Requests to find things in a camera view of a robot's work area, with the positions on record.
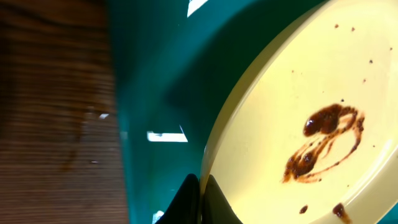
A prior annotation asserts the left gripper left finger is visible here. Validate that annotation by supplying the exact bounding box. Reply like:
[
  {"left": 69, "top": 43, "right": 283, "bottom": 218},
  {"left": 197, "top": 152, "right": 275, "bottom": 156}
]
[{"left": 156, "top": 174, "right": 200, "bottom": 224}]

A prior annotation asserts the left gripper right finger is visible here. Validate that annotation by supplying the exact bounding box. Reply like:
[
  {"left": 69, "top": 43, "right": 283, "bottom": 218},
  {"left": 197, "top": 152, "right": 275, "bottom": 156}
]
[{"left": 201, "top": 175, "right": 243, "bottom": 224}]

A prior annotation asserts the yellow plate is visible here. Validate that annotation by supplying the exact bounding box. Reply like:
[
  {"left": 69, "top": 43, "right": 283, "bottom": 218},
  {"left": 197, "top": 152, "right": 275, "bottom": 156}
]
[{"left": 200, "top": 0, "right": 397, "bottom": 223}]

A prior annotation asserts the teal plastic tray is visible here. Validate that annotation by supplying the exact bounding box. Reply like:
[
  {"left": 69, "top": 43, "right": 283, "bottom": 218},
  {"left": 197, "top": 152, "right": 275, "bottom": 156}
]
[{"left": 108, "top": 1, "right": 325, "bottom": 223}]

